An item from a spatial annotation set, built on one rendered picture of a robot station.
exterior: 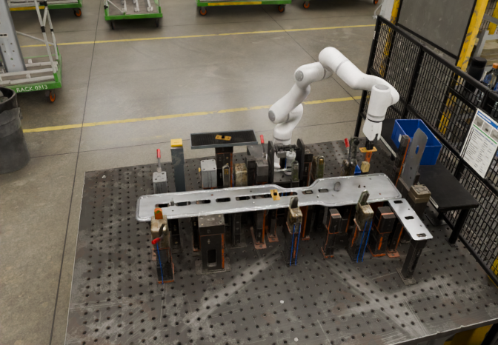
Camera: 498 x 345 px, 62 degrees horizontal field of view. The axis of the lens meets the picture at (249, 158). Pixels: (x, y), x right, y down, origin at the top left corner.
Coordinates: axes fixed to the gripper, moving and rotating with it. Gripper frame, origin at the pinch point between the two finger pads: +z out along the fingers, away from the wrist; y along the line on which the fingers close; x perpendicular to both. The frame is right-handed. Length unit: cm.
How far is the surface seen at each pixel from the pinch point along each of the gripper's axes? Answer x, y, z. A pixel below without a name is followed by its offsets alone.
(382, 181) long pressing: 14.4, -3.8, 27.4
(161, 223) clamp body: -105, 19, 21
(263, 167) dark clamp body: -50, -16, 20
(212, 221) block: -81, 18, 24
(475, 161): 54, 11, 8
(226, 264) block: -75, 17, 57
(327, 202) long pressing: -21.2, 9.3, 27.3
